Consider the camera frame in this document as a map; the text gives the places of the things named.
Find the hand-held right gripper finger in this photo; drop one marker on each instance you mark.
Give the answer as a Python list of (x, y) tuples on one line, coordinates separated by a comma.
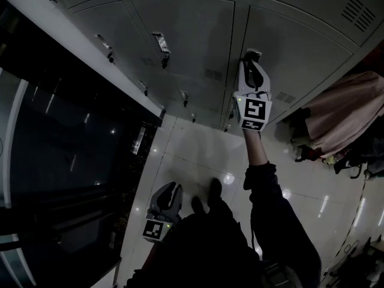
[(242, 73), (264, 79)]

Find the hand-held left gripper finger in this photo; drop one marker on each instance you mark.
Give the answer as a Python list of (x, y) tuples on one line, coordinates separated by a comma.
[(162, 194), (177, 201)]

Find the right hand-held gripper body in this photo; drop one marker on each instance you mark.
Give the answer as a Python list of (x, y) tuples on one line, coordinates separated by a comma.
[(254, 109)]

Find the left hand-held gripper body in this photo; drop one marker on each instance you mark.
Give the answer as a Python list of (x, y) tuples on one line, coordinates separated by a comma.
[(154, 229)]

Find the grey metal locker door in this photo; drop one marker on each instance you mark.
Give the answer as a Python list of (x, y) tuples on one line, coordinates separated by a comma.
[(294, 70)]

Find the person's left forearm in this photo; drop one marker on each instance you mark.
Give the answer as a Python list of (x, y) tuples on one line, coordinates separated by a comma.
[(147, 265)]

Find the person's right forearm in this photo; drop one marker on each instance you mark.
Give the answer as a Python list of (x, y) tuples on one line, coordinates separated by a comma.
[(256, 148)]

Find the grey metal locker cabinet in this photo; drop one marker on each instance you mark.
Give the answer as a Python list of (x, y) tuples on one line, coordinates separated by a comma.
[(186, 40)]

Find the set of small locker latches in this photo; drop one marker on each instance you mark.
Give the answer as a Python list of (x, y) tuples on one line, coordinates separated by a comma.
[(162, 45)]

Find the person's dark shoe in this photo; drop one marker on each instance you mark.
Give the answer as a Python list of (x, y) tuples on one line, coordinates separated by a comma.
[(215, 188), (198, 205)]

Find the person's dark trousers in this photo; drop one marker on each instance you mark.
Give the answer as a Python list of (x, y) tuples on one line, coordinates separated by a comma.
[(216, 244)]

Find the silver metal plate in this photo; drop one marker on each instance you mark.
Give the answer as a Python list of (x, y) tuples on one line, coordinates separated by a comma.
[(137, 141)]

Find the pink cloth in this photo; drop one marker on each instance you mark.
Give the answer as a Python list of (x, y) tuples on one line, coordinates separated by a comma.
[(345, 109)]

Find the dark glass partition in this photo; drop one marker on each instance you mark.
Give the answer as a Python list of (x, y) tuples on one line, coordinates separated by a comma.
[(66, 148)]

